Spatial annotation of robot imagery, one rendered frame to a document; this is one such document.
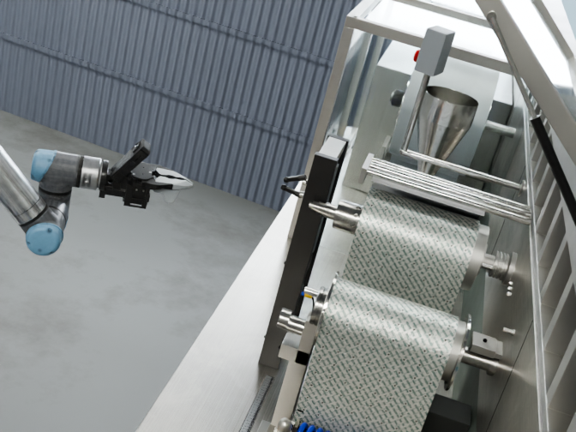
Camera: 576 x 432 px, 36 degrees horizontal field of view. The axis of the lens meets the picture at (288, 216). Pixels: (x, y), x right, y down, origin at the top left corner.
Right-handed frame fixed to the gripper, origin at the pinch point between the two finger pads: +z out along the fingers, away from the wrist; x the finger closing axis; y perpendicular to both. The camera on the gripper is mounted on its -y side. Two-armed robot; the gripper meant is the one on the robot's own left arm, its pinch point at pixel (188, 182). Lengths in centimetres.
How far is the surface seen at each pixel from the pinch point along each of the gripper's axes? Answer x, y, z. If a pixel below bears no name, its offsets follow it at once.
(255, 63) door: -267, 82, 53
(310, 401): 59, 7, 25
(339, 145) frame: 9.8, -21.8, 29.6
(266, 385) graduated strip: 34, 29, 24
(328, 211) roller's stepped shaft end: 25.0, -13.9, 27.2
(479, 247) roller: 39, -20, 55
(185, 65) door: -282, 98, 17
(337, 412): 61, 8, 30
